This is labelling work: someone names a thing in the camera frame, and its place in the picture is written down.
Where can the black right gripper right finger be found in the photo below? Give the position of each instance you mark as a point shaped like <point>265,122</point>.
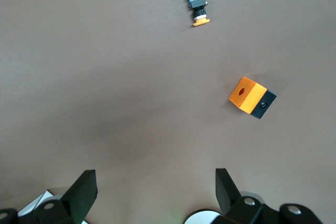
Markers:
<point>231,200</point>

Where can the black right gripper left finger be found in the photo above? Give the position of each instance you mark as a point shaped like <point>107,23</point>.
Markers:
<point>76,200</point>

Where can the orange and black button box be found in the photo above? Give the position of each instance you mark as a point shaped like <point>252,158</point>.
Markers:
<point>246,95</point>

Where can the brown paper table cover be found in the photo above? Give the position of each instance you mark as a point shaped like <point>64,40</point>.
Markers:
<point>131,77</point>

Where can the yellow-capped push button switch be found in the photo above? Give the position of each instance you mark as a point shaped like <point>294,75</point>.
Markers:
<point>197,3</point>

